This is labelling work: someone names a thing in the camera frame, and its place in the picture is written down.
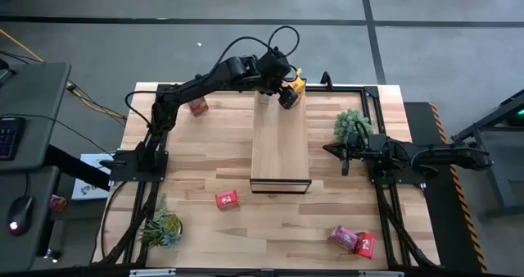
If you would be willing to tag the black metal stand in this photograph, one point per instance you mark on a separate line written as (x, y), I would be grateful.
(499, 174)

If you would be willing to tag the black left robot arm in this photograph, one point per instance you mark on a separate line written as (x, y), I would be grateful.
(196, 84)

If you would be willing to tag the black table frame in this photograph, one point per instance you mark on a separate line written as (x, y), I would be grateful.
(387, 211)

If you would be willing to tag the black mat hazard stripe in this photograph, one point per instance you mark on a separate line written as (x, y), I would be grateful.
(438, 211)

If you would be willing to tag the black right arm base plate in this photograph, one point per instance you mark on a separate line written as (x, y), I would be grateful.
(374, 176)

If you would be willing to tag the black desk support beam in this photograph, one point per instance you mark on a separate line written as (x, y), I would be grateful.
(73, 166)

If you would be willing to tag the silver metal bracket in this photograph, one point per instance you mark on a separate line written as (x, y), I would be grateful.
(380, 273)
(152, 272)

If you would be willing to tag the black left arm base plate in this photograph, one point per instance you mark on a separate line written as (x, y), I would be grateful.
(123, 172)

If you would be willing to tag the pale green round plant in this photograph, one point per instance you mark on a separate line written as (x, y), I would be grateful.
(346, 123)

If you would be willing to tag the magenta cereal box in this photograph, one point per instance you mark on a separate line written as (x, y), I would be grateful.
(343, 237)
(198, 106)

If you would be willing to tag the red cereal box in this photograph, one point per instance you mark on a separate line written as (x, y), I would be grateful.
(227, 199)
(365, 245)

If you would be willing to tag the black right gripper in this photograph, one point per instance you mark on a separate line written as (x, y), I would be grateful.
(359, 148)

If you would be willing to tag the black frame clamp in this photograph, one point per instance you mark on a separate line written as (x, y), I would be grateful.
(326, 80)

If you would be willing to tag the yellow tape tag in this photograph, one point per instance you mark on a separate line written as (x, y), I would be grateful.
(299, 71)

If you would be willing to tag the black computer mouse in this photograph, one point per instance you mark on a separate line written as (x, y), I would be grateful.
(20, 215)

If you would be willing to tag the black backlit keyboard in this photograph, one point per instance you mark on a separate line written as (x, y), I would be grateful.
(10, 137)

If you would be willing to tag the grey desk surface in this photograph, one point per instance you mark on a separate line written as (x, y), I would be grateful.
(37, 105)
(28, 252)

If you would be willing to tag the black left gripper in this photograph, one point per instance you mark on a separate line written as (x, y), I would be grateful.
(273, 72)

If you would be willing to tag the spiky green potted plant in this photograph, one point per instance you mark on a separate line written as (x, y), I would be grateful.
(163, 228)

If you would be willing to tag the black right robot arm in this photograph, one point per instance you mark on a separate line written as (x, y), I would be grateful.
(450, 156)

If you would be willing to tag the pink snack packet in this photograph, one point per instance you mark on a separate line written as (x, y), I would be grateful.
(57, 203)

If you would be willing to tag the wooden shelf black frame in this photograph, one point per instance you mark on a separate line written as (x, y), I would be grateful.
(280, 146)

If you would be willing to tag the white printed box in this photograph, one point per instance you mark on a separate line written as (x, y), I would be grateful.
(88, 187)

